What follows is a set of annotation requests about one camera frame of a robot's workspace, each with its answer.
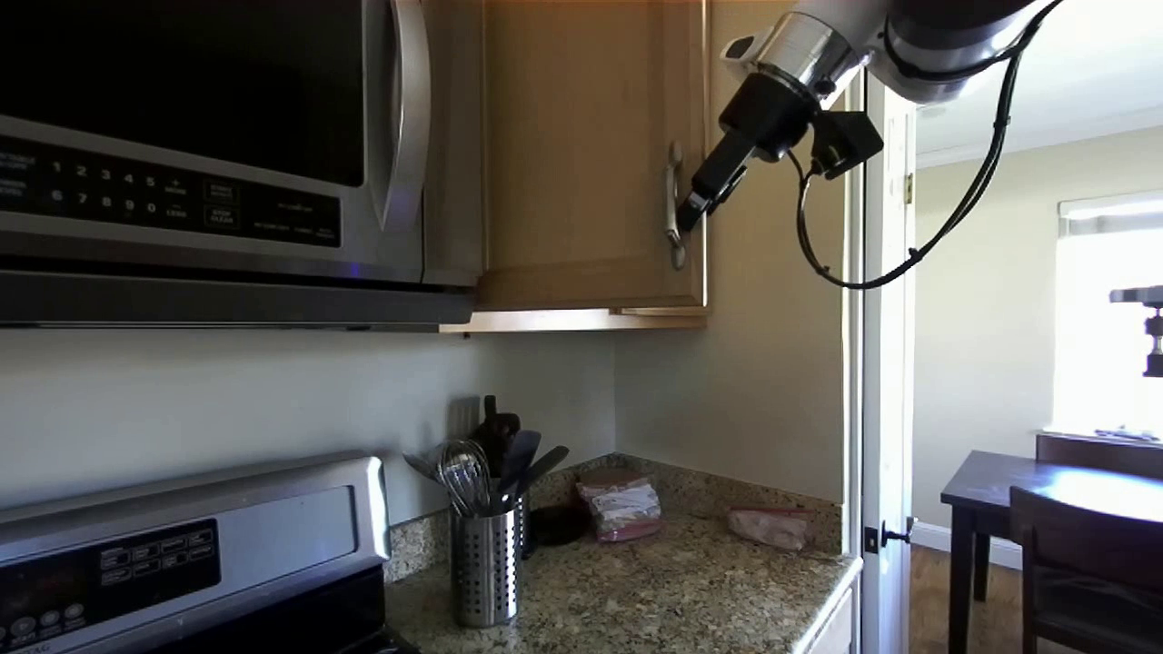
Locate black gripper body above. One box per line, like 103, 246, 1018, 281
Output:
701, 68, 828, 187

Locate silver cabinet door handle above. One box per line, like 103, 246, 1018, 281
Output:
657, 138, 691, 273

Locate narrow wooden cabinet door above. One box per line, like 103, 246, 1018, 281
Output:
480, 0, 717, 311

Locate dark kitchen utensils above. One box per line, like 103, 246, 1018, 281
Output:
469, 392, 575, 510

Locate clear plastic bread bag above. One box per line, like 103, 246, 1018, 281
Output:
572, 462, 669, 549

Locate grey metal kitchen utensils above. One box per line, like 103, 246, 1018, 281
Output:
400, 436, 499, 521

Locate dark wooden table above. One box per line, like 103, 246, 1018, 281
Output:
937, 446, 1163, 654

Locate bright window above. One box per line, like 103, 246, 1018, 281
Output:
1049, 189, 1163, 442

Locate perforated steel utensil holder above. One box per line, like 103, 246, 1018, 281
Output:
446, 503, 522, 631

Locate dark wooden chair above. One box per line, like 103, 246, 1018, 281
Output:
1031, 426, 1163, 483
1007, 483, 1163, 654

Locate stainless steel microwave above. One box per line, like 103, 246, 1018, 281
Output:
0, 0, 485, 334

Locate stainless steel black stove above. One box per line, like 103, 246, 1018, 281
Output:
0, 449, 424, 654

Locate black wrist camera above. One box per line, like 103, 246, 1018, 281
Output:
812, 108, 887, 183

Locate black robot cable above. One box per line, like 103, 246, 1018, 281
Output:
793, 0, 1069, 292

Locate white door frame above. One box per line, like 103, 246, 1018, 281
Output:
846, 68, 923, 654

